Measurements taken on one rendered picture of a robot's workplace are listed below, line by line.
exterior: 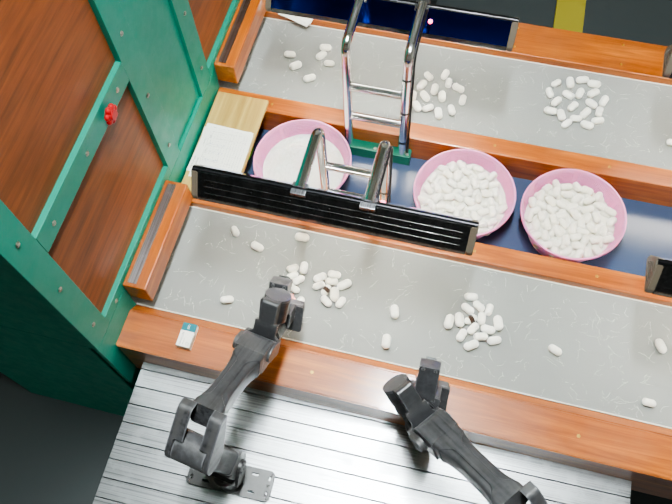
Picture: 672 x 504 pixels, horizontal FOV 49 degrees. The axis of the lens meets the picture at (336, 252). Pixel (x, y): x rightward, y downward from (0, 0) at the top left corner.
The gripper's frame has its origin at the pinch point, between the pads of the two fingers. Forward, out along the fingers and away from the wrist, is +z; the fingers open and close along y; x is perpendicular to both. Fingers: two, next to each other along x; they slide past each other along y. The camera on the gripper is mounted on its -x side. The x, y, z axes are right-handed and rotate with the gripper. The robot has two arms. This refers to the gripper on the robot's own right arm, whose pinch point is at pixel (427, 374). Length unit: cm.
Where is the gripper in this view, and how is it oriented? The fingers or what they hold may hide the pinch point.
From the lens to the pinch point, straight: 170.2
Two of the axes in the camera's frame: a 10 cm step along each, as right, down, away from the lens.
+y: -9.7, -1.9, 1.4
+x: -1.2, 9.1, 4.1
